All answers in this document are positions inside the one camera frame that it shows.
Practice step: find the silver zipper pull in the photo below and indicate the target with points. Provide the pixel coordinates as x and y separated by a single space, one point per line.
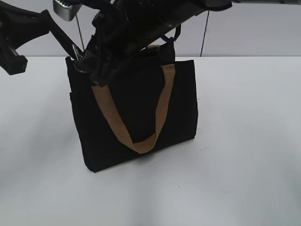
77 52

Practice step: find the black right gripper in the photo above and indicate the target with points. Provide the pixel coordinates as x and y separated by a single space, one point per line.
109 53

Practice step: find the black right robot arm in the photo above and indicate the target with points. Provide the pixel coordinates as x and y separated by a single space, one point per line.
170 12

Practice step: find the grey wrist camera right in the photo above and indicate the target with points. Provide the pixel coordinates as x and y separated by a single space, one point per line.
65 10

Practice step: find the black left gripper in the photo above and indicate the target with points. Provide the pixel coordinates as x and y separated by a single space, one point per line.
19 26

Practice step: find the black tote bag tan handles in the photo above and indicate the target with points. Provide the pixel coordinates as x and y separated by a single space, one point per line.
152 105

